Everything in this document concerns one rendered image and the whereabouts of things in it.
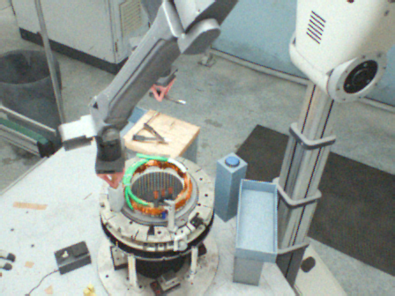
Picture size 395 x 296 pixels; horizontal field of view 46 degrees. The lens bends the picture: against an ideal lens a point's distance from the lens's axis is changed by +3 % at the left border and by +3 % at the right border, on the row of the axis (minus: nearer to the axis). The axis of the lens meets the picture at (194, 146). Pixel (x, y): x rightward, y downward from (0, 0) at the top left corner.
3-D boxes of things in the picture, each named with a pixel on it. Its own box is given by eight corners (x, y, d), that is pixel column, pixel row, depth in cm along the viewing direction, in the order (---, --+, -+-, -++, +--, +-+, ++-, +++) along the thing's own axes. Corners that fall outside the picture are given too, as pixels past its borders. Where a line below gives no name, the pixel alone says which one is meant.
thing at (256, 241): (262, 310, 137) (277, 254, 118) (226, 304, 138) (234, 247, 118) (264, 240, 155) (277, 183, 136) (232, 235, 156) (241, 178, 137)
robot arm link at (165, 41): (231, 28, 65) (206, -37, 67) (198, 27, 61) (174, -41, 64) (120, 143, 98) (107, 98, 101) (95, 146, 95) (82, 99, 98)
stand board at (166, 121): (120, 145, 149) (119, 140, 147) (150, 114, 161) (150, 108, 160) (173, 166, 143) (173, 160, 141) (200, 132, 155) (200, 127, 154)
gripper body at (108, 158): (95, 174, 106) (90, 152, 101) (99, 143, 113) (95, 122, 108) (123, 173, 106) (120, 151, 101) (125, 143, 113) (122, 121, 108)
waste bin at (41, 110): (-2, 144, 297) (-28, 70, 259) (41, 114, 322) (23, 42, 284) (43, 166, 284) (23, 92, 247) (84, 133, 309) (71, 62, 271)
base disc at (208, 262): (70, 283, 140) (70, 281, 139) (135, 194, 166) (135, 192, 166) (189, 336, 129) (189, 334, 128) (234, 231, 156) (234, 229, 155)
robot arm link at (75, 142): (121, 132, 93) (109, 94, 95) (63, 145, 90) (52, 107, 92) (119, 149, 105) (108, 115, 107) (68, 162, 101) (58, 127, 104)
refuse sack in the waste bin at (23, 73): (-12, 119, 283) (-30, 70, 259) (35, 88, 308) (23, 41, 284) (37, 142, 270) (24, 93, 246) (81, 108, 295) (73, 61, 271)
